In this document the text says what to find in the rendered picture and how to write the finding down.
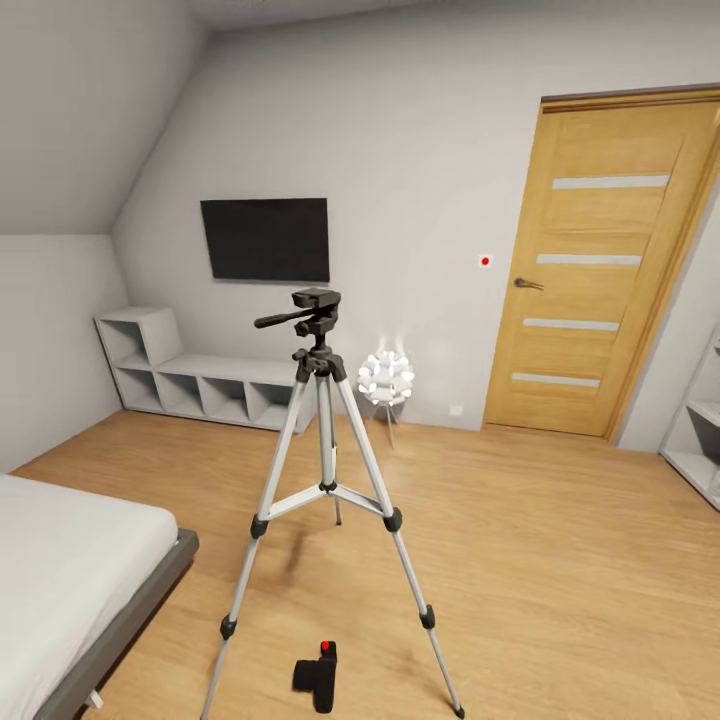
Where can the bookcase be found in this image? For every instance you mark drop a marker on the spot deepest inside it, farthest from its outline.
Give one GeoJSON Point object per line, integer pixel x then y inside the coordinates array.
{"type": "Point", "coordinates": [152, 374]}
{"type": "Point", "coordinates": [692, 443]}

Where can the wall mounted tv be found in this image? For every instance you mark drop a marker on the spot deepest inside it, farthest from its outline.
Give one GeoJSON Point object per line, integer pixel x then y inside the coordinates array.
{"type": "Point", "coordinates": [284, 239]}

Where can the door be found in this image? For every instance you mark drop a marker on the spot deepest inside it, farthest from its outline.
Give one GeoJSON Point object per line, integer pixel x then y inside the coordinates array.
{"type": "Point", "coordinates": [615, 189]}

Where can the digital camera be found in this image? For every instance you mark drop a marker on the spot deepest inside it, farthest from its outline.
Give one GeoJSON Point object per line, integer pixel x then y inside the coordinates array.
{"type": "Point", "coordinates": [319, 676]}

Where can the camera tripod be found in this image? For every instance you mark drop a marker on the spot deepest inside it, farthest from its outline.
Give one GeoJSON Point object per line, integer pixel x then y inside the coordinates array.
{"type": "Point", "coordinates": [321, 361]}

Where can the bed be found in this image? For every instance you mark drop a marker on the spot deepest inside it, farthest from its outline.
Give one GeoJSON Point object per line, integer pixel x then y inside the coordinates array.
{"type": "Point", "coordinates": [79, 574]}

